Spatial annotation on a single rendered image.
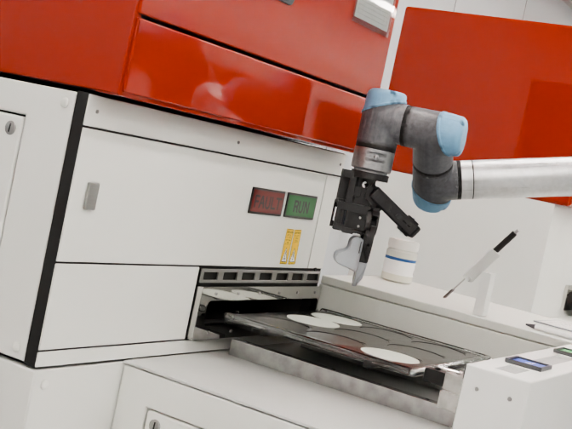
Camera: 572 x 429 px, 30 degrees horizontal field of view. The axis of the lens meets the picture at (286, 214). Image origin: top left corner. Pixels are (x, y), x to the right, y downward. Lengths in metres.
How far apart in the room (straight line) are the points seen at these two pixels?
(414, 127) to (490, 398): 0.61
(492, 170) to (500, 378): 0.62
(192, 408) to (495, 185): 0.73
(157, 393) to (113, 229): 0.27
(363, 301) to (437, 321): 0.16
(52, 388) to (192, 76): 0.51
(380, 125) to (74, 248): 0.65
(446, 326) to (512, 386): 0.63
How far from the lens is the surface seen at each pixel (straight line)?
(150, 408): 1.72
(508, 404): 1.50
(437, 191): 2.02
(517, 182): 2.03
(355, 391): 1.82
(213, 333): 1.90
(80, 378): 1.66
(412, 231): 1.97
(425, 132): 1.93
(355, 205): 1.95
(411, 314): 2.14
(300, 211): 2.09
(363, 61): 2.10
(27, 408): 1.60
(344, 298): 2.20
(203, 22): 1.64
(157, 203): 1.70
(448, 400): 1.72
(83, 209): 1.57
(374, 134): 1.95
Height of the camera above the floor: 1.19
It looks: 3 degrees down
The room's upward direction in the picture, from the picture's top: 12 degrees clockwise
